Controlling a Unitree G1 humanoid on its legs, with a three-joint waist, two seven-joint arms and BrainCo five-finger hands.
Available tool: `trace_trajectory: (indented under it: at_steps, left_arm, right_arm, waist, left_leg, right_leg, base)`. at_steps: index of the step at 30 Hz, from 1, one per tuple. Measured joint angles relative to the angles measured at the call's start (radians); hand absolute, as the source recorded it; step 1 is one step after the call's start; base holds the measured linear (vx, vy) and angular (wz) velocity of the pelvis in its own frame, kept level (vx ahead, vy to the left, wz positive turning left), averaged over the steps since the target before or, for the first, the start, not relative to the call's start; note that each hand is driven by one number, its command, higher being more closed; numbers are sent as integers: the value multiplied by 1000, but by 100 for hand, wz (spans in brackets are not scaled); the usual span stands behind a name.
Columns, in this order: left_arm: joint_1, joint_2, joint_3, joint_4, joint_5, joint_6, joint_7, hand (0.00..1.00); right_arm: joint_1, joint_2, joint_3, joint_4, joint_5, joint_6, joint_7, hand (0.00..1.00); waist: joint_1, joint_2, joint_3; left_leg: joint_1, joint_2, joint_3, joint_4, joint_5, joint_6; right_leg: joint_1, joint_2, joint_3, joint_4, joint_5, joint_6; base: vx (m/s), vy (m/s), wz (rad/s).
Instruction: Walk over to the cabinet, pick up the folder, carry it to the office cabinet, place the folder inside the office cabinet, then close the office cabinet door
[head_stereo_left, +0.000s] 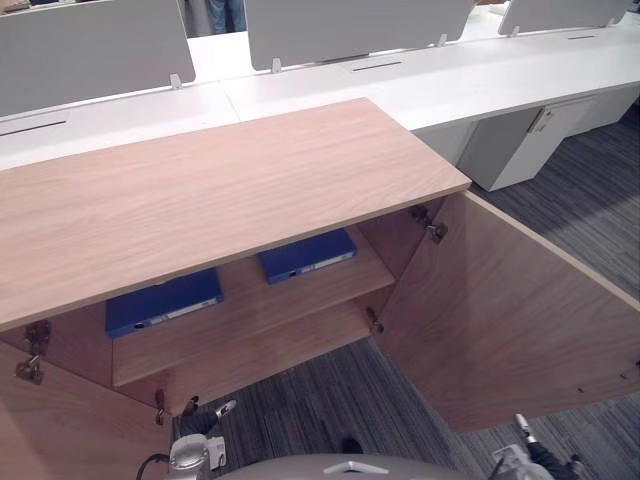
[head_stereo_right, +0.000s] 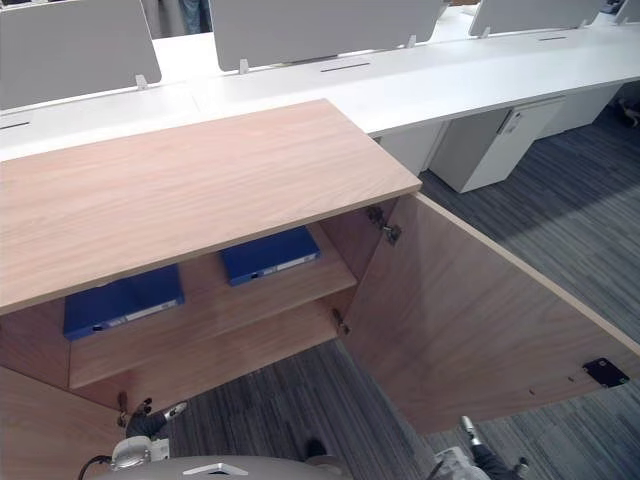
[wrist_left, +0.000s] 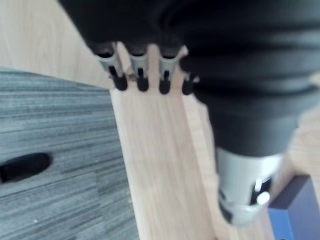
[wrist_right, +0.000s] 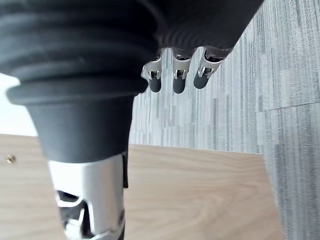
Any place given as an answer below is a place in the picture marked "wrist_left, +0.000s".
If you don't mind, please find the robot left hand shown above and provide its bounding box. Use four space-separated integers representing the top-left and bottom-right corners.
57 0 320 228

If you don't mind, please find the light wooden cabinet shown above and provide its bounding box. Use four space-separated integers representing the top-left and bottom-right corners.
0 0 320 240

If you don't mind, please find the blue folder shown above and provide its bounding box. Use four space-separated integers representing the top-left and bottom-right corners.
268 174 320 240

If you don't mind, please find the robot dark foot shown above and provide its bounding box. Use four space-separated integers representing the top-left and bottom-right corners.
0 152 54 185

